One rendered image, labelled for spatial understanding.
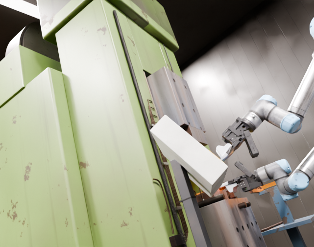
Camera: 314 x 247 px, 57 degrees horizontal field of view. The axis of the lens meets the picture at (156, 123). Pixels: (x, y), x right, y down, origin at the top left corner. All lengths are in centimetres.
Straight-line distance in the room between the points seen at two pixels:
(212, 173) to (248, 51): 409
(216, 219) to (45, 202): 91
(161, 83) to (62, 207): 89
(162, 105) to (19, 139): 93
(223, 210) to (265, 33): 375
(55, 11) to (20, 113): 74
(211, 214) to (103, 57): 105
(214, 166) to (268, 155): 358
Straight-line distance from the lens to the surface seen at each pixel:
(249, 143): 124
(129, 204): 143
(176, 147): 97
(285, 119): 125
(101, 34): 183
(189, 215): 109
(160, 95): 174
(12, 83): 219
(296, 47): 466
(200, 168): 94
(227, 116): 484
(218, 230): 153
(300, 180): 142
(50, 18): 225
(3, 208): 207
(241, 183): 161
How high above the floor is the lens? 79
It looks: 23 degrees up
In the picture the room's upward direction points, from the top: 17 degrees counter-clockwise
